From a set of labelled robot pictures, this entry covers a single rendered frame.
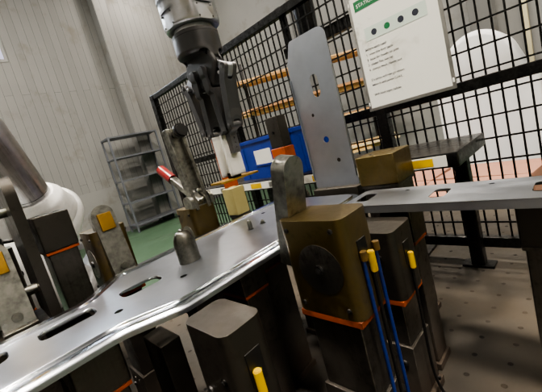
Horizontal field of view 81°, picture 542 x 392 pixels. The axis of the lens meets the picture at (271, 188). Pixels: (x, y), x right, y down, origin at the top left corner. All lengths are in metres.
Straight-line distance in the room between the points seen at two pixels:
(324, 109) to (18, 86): 7.74
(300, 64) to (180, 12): 0.31
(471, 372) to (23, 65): 8.29
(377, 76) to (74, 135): 7.52
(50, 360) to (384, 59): 0.90
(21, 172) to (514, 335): 1.18
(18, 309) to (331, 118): 0.62
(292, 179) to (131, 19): 9.26
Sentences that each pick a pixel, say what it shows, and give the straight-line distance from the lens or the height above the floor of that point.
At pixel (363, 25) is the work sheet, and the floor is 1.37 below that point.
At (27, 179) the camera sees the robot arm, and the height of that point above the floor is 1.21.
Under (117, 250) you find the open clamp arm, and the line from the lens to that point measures 0.61.
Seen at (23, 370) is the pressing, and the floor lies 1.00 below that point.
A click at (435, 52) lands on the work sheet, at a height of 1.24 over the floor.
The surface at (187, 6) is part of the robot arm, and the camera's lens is 0.55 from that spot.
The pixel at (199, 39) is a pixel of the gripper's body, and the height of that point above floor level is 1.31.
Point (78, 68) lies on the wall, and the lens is 8.58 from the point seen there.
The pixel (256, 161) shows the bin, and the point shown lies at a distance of 1.04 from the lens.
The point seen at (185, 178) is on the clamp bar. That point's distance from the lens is 0.65.
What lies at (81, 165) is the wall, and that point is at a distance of 8.03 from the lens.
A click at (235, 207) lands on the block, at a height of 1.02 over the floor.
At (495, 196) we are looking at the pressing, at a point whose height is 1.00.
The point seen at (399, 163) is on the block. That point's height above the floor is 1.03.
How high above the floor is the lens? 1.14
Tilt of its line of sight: 8 degrees down
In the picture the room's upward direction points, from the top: 15 degrees counter-clockwise
